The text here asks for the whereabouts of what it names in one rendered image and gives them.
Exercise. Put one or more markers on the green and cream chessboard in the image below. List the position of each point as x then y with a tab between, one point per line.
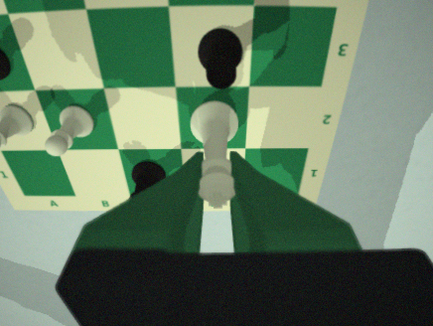
134	66

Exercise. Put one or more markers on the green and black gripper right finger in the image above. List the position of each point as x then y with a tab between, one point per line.
279	219

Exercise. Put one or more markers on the white pawn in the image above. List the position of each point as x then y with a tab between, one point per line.
75	122
14	120

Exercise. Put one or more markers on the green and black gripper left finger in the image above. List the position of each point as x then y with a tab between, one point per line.
154	218

